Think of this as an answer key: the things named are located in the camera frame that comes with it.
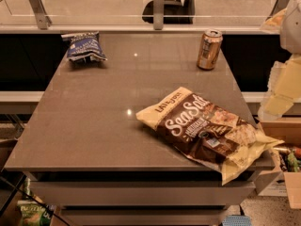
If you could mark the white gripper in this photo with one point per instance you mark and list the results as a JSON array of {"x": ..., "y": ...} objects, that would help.
[{"x": 292, "y": 30}]

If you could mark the orange soda can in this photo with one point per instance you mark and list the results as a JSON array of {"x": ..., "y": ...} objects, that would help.
[{"x": 209, "y": 49}]

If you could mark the snacks in cardboard box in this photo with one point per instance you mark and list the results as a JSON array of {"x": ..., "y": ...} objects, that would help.
[{"x": 290, "y": 158}]

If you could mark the brown sea salt chips bag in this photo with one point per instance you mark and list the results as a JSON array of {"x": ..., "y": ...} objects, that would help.
[{"x": 207, "y": 133}]

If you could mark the black office chair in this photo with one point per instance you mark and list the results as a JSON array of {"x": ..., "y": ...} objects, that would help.
[{"x": 179, "y": 11}]

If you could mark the cardboard box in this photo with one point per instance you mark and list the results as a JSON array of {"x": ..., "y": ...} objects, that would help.
[{"x": 284, "y": 180}]

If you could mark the blue mesh basket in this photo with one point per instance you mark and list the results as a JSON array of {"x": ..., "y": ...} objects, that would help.
[{"x": 234, "y": 220}]

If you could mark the blue chips bag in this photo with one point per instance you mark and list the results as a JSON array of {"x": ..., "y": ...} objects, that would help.
[{"x": 84, "y": 47}]

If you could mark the green snack bag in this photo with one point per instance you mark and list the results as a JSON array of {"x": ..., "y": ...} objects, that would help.
[{"x": 33, "y": 211}]

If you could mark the right metal railing post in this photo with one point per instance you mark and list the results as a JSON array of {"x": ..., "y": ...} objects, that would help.
[{"x": 278, "y": 6}]

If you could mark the metal railing post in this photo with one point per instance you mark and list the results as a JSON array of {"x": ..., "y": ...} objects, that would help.
[
  {"x": 278, "y": 6},
  {"x": 43, "y": 21},
  {"x": 158, "y": 14}
]

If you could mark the middle metal railing post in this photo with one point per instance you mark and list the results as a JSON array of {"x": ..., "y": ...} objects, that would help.
[{"x": 158, "y": 14}]

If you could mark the left metal railing post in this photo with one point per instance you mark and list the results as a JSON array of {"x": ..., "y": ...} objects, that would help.
[{"x": 43, "y": 21}]

